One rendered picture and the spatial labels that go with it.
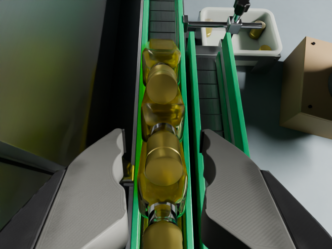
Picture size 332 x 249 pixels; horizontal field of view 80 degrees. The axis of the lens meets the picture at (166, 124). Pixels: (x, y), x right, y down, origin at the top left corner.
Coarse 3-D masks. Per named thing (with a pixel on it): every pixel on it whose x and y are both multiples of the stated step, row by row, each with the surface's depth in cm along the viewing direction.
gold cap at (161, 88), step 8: (160, 64) 24; (152, 72) 22; (160, 72) 21; (168, 72) 21; (152, 80) 20; (160, 80) 20; (168, 80) 21; (152, 88) 21; (160, 88) 21; (168, 88) 21; (176, 88) 21; (152, 96) 21; (160, 96) 21; (168, 96) 21
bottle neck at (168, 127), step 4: (156, 124) 23; (160, 124) 23; (164, 124) 23; (168, 124) 23; (152, 128) 23; (156, 128) 22; (160, 128) 22; (164, 128) 22; (168, 128) 22; (172, 128) 23; (152, 132) 22; (172, 132) 22
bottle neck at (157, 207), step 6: (156, 204) 20; (162, 204) 20; (168, 204) 20; (150, 210) 20; (156, 210) 19; (162, 210) 19; (168, 210) 19; (174, 210) 20; (150, 216) 19; (156, 216) 18; (162, 216) 18; (168, 216) 18; (174, 216) 19; (150, 222) 18; (156, 222) 18; (174, 222) 18
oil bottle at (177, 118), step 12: (144, 96) 27; (180, 96) 28; (144, 108) 24; (156, 108) 24; (168, 108) 24; (180, 108) 24; (144, 120) 24; (156, 120) 23; (168, 120) 23; (180, 120) 24; (144, 132) 24; (180, 132) 24
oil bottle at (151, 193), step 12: (144, 144) 27; (180, 144) 27; (144, 156) 24; (144, 168) 22; (144, 180) 21; (180, 180) 21; (144, 192) 20; (156, 192) 20; (168, 192) 20; (180, 192) 20; (144, 204) 20; (180, 204) 21; (144, 216) 22; (180, 216) 22
